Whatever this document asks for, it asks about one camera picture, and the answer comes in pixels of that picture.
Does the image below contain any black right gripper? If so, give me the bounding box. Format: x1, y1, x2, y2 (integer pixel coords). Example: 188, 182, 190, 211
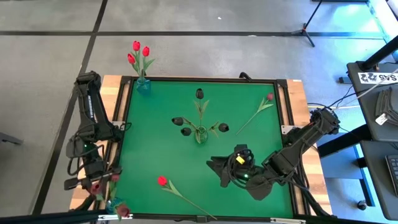
206, 144, 254, 188

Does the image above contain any black desk foot bar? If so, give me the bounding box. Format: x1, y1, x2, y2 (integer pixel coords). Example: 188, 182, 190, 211
317, 124, 373, 158

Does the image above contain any black keyboard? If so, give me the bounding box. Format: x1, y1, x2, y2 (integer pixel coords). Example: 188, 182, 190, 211
385, 154, 398, 197

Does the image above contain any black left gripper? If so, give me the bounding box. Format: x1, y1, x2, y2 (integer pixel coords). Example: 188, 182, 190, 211
64, 155, 123, 190

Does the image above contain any black cable bundle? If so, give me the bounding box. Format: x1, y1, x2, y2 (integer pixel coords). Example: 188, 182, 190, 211
287, 174, 333, 218

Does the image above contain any black tripod stand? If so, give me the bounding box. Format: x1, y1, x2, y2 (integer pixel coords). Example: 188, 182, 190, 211
290, 0, 324, 48

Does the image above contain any green table mat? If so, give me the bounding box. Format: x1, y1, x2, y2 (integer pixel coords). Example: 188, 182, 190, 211
112, 80, 295, 218

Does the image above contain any black rig beam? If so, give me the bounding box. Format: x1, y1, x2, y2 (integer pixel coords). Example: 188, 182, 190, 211
0, 210, 108, 224

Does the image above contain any white label sticker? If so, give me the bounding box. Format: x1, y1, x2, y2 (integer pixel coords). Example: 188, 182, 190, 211
357, 72, 398, 85

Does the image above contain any black desk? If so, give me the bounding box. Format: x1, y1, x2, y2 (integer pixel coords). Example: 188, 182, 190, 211
346, 61, 398, 142

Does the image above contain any grey stand foot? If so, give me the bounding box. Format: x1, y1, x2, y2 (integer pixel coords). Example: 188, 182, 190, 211
0, 132, 24, 146

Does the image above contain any green glass vase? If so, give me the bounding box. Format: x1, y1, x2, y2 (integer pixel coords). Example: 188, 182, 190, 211
193, 125, 209, 144

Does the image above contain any grey desk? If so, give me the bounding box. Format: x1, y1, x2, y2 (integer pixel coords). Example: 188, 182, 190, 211
360, 139, 398, 221

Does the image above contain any stack of dark cloths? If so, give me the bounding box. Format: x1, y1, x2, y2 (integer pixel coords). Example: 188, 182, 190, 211
374, 86, 398, 125

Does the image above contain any bright red artificial tulip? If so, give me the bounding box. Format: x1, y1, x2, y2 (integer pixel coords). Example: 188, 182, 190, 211
141, 45, 156, 78
126, 53, 144, 78
132, 40, 144, 78
157, 175, 218, 221

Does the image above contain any blue glass vase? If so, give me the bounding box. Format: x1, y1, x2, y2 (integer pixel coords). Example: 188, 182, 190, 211
105, 197, 124, 215
136, 77, 152, 96

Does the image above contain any black stand post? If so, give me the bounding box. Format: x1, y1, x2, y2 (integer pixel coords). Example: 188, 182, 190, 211
357, 35, 398, 72

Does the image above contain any white paper tag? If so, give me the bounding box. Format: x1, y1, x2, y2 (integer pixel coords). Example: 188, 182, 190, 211
375, 113, 389, 126

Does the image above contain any black artificial tulip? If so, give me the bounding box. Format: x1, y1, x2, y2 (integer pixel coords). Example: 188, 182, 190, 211
193, 88, 210, 129
171, 116, 198, 131
180, 127, 200, 139
208, 121, 231, 137

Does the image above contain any long metal bracket plate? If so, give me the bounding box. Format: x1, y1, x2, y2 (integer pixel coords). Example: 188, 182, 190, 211
98, 213, 134, 222
269, 217, 307, 224

